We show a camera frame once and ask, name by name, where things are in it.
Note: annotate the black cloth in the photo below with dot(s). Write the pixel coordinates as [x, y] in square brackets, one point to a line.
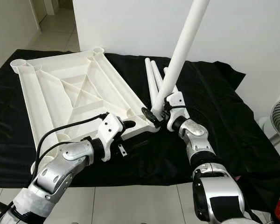
[228, 135]

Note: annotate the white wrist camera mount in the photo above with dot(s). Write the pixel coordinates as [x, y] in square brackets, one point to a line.
[110, 131]
[175, 102]

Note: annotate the pink stool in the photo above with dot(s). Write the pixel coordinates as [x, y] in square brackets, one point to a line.
[236, 178]

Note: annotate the black metal stand leg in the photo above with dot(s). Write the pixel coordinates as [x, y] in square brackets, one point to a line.
[0, 205]

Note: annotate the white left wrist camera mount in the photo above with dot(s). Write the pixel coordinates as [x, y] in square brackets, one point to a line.
[110, 131]

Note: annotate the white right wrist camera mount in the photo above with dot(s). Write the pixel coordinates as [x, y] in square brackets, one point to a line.
[175, 102]

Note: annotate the white plastic table top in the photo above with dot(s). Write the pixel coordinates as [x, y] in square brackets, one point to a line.
[70, 93]

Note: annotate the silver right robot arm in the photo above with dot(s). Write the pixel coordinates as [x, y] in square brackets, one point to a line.
[200, 144]

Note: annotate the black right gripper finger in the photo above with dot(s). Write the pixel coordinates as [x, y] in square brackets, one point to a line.
[150, 116]

